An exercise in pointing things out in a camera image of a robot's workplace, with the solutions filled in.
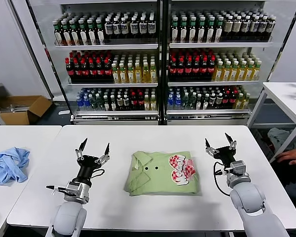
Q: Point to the green tinted water bottle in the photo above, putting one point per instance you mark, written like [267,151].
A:
[93,105]
[99,104]
[185,103]
[192,103]

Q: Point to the white side table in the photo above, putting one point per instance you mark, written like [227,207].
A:
[281,96]

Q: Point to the white cap beige label bottle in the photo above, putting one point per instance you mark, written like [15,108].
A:
[228,27]
[236,27]

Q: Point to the small red cap cola bottle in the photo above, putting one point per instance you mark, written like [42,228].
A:
[140,103]
[232,101]
[225,101]
[133,103]

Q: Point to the white paper sheet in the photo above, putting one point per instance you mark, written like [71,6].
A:
[64,113]

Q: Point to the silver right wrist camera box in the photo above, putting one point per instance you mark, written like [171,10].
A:
[236,169]

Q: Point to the brown cardboard box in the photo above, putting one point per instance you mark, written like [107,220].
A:
[37,108]

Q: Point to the small dark bottle white cap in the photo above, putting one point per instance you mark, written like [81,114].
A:
[106,105]
[113,105]
[205,103]
[198,103]

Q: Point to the white cap blue label bottle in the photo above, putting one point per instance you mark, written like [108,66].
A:
[245,27]
[262,26]
[270,26]
[116,29]
[108,29]
[142,28]
[253,27]
[134,28]
[124,29]
[151,28]

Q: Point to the green cap dark tea bottle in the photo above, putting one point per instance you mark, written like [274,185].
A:
[91,35]
[57,35]
[83,35]
[183,33]
[74,35]
[218,32]
[174,33]
[192,33]
[100,34]
[210,32]
[201,33]
[65,35]

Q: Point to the light green polo shirt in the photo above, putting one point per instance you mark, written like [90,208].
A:
[158,182]

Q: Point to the beverage cooler cabinet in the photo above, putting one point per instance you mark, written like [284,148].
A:
[207,119]
[113,121]

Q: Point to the black mesh basket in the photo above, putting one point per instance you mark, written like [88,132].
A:
[262,145]

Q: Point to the white cooler shelf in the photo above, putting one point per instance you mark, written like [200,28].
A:
[113,85]
[212,84]
[116,113]
[106,47]
[207,111]
[219,45]

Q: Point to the large yellow tea bottle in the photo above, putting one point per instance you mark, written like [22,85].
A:
[256,72]
[226,73]
[145,74]
[242,73]
[137,74]
[130,75]
[249,72]
[217,73]
[123,75]
[234,73]
[115,75]
[153,74]

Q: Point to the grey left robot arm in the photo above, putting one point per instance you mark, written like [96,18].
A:
[66,219]

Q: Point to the small dark bottle beige label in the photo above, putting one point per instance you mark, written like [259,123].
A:
[119,103]
[126,103]
[218,101]
[212,101]

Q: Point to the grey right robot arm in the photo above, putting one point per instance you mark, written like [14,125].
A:
[249,197]

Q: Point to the metal rods bundle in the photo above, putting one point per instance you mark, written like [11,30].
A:
[17,108]

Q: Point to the crumpled light blue shirt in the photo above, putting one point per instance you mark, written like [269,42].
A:
[10,165]

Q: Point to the blue label water bottle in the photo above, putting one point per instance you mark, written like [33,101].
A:
[86,105]
[79,105]
[170,103]
[177,103]

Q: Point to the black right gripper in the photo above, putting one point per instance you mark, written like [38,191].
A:
[225,154]

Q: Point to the large red cap cola bottle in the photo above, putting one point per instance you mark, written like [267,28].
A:
[172,70]
[76,71]
[187,70]
[203,70]
[84,71]
[99,71]
[180,70]
[195,70]
[107,71]
[92,71]
[210,69]
[69,71]

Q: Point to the small yellow tea bottle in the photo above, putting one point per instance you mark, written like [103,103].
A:
[239,103]
[146,105]
[153,104]
[246,102]

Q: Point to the pale clothes pile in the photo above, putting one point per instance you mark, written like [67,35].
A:
[278,137]

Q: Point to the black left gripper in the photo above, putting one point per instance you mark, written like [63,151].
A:
[86,170]

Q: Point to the glass cooler door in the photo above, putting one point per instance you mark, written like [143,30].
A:
[40,53]
[278,37]

